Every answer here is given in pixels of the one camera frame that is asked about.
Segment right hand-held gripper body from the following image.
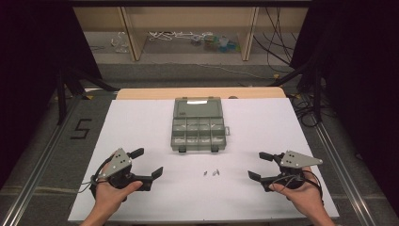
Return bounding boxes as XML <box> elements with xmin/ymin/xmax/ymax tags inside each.
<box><xmin>260</xmin><ymin>150</ymin><xmax>324</xmax><ymax>192</ymax></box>

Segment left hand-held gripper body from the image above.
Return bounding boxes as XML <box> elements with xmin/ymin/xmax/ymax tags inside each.
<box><xmin>100</xmin><ymin>147</ymin><xmax>154</xmax><ymax>192</ymax></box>

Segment grey plastic organizer box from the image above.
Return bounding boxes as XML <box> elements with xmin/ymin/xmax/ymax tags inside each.
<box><xmin>170</xmin><ymin>96</ymin><xmax>231</xmax><ymax>154</ymax></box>

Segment person's left hand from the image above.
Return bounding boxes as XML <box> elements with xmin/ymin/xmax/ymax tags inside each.
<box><xmin>93</xmin><ymin>180</ymin><xmax>144</xmax><ymax>215</ymax></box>

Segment person's right hand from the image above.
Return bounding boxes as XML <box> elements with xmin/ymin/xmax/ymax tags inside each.
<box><xmin>268</xmin><ymin>168</ymin><xmax>326</xmax><ymax>218</ymax></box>

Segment white paper sheet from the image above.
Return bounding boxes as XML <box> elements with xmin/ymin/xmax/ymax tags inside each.
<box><xmin>67</xmin><ymin>97</ymin><xmax>340</xmax><ymax>222</ymax></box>

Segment wooden table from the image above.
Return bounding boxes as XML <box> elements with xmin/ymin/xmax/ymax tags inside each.
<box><xmin>115</xmin><ymin>87</ymin><xmax>287</xmax><ymax>101</ymax></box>

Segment black metal stand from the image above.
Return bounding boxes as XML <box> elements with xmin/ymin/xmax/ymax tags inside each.
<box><xmin>268</xmin><ymin>58</ymin><xmax>325</xmax><ymax>122</ymax></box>
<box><xmin>56</xmin><ymin>66</ymin><xmax>120</xmax><ymax>126</ymax></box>

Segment clear plastic bag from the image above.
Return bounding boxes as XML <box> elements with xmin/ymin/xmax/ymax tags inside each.
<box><xmin>109</xmin><ymin>30</ymin><xmax>131</xmax><ymax>55</ymax></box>

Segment pile of colourful toys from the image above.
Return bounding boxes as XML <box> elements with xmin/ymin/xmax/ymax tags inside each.
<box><xmin>190</xmin><ymin>33</ymin><xmax>242</xmax><ymax>54</ymax></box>

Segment wooden shelf unit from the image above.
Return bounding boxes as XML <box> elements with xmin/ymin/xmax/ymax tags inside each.
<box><xmin>72</xmin><ymin>6</ymin><xmax>309</xmax><ymax>62</ymax></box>

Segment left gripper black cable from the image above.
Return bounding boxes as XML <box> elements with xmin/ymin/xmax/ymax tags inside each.
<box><xmin>78</xmin><ymin>153</ymin><xmax>118</xmax><ymax>201</ymax></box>

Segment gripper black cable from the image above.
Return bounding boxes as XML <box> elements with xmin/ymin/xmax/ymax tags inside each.
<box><xmin>272</xmin><ymin>170</ymin><xmax>325</xmax><ymax>206</ymax></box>
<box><xmin>78</xmin><ymin>153</ymin><xmax>118</xmax><ymax>201</ymax></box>

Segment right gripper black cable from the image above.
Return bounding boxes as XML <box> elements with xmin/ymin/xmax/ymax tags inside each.
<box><xmin>272</xmin><ymin>170</ymin><xmax>325</xmax><ymax>206</ymax></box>

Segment aluminium floor rail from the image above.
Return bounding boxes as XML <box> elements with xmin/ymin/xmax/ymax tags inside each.
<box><xmin>311</xmin><ymin>119</ymin><xmax>379</xmax><ymax>226</ymax></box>
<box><xmin>0</xmin><ymin>93</ymin><xmax>83</xmax><ymax>226</ymax></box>

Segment black floor cables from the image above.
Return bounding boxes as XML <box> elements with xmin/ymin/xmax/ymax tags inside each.
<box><xmin>290</xmin><ymin>92</ymin><xmax>322</xmax><ymax>129</ymax></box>

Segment bundle of black cables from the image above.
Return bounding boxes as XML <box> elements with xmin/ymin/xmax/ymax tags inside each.
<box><xmin>252</xmin><ymin>7</ymin><xmax>299</xmax><ymax>68</ymax></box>

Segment white rope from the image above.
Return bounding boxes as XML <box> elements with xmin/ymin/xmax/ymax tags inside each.
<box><xmin>147</xmin><ymin>30</ymin><xmax>215</xmax><ymax>42</ymax></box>

